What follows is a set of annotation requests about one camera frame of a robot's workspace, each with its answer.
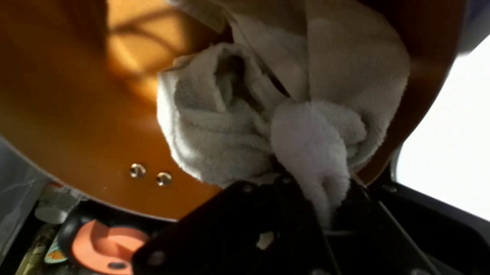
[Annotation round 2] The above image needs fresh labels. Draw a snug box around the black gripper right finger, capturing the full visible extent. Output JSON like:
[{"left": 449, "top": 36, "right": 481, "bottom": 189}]
[{"left": 339, "top": 181, "right": 490, "bottom": 275}]

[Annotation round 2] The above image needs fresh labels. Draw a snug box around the white cloth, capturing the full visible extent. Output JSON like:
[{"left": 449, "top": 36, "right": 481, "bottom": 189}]
[{"left": 156, "top": 0, "right": 411, "bottom": 225}]

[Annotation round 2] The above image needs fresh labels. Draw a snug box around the copper interior pot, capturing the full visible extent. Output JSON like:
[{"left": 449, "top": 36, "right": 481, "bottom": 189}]
[{"left": 0, "top": 0, "right": 469, "bottom": 219}]

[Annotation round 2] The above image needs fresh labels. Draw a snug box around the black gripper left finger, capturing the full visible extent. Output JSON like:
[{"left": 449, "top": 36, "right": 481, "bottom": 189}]
[{"left": 132, "top": 180, "right": 337, "bottom": 275}]

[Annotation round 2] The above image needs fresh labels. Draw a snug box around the orange pot handle knob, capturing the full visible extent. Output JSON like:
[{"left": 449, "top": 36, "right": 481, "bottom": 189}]
[{"left": 71, "top": 219, "right": 149, "bottom": 275}]

